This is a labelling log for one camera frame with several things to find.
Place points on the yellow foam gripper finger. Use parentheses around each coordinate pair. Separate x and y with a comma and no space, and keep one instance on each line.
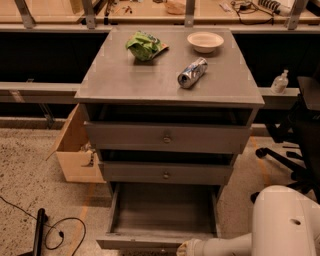
(181,251)

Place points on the grey bottom drawer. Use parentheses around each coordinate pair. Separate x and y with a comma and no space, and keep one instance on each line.
(159,217)

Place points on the grey drawer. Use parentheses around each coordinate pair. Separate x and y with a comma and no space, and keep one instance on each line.
(159,217)
(167,137)
(166,167)

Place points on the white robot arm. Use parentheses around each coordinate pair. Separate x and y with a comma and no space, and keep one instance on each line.
(284,223)

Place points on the grey middle drawer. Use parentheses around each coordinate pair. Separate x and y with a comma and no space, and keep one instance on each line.
(166,167)

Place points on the grey top drawer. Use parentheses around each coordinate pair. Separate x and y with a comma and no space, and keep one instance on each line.
(167,137)

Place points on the grey drawer cabinet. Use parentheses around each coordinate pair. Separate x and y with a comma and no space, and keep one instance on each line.
(119,87)

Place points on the black pole stand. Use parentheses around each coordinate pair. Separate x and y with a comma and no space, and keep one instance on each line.
(41,220)

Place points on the cardboard box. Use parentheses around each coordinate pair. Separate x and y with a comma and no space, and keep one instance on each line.
(78,161)

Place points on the black office chair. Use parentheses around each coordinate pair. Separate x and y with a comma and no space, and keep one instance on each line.
(301,126)

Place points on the blue silver soda can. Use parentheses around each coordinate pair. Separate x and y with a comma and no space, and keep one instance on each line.
(191,74)

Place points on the hand sanitizer bottle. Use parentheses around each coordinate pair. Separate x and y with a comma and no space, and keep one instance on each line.
(280,83)

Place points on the white bowl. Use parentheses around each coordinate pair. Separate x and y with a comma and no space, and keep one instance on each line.
(205,42)

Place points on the green chip bag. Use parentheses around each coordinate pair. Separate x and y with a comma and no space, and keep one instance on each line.
(145,46)

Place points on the brown paper bag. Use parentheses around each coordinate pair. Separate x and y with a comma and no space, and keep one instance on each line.
(175,7)

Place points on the black coiled spring tool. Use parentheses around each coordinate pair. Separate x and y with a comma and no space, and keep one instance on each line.
(276,7)

